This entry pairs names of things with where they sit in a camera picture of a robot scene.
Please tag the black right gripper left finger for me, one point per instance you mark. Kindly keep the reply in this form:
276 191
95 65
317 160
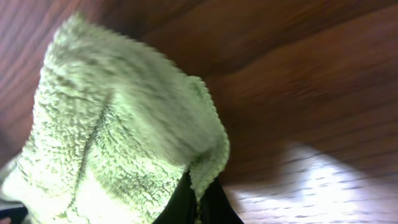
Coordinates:
181 208

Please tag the light green microfiber cloth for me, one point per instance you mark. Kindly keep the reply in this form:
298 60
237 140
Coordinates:
115 127

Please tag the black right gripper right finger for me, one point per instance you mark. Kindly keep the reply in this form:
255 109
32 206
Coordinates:
215 207

